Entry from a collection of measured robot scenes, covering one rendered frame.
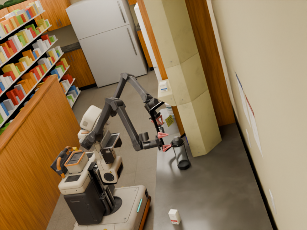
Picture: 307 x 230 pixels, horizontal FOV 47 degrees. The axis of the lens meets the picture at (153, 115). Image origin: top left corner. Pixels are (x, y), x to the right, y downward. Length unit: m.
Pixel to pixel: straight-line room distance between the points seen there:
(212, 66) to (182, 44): 0.49
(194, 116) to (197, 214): 0.73
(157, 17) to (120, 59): 5.32
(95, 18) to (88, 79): 1.42
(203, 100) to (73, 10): 5.27
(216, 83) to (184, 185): 0.90
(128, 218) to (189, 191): 1.17
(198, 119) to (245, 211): 0.78
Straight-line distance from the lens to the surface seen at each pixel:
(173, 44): 2.43
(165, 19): 2.39
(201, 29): 2.80
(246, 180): 2.49
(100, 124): 2.91
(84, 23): 7.59
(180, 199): 2.48
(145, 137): 2.63
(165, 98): 2.57
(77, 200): 3.51
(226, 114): 3.09
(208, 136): 2.80
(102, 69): 7.82
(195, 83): 2.60
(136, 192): 3.82
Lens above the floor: 2.52
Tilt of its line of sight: 25 degrees down
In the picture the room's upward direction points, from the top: 19 degrees counter-clockwise
